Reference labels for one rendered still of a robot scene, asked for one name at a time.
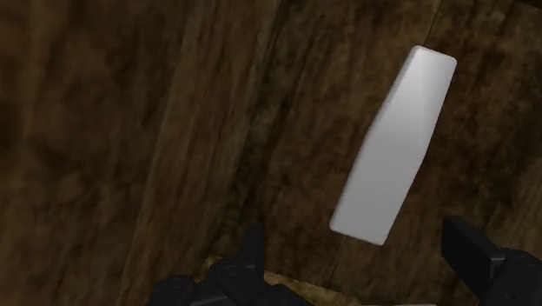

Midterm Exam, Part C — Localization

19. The white flat rounded block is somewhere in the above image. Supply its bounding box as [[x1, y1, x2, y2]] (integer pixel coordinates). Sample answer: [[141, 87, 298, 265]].
[[328, 44, 458, 247]]

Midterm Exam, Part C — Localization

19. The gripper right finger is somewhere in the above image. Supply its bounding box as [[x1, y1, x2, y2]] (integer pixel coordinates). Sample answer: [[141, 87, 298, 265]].
[[440, 215, 542, 306]]

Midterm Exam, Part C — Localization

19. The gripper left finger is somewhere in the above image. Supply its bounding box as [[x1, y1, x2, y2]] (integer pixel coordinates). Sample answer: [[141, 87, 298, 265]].
[[145, 223, 313, 306]]

